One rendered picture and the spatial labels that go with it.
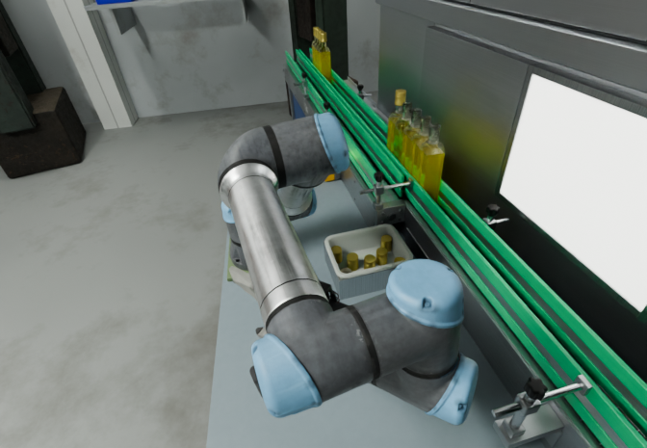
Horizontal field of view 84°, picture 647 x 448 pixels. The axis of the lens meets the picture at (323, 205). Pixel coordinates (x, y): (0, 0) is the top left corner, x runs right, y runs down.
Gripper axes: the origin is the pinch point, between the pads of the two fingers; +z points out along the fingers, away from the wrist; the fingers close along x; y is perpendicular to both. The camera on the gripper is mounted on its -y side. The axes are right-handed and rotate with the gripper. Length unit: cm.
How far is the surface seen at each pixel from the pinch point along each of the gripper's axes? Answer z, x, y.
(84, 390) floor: 119, -97, -21
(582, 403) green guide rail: -49, -25, 23
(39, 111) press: 339, -22, 89
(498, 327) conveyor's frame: -34, -27, 34
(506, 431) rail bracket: -40, -28, 14
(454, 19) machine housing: -6, 23, 92
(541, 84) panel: -32, 14, 66
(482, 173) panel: -21, -13, 72
